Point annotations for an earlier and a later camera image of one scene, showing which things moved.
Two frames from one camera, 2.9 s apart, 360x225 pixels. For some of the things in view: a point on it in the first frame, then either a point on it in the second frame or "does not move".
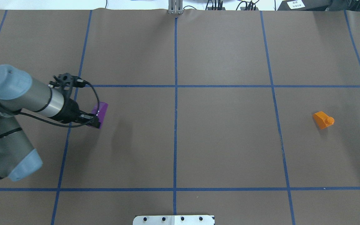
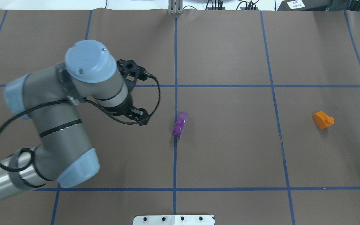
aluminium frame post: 175,7 does not move
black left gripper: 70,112 to 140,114
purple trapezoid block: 103,107 to 177,130
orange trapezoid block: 322,120 does not move
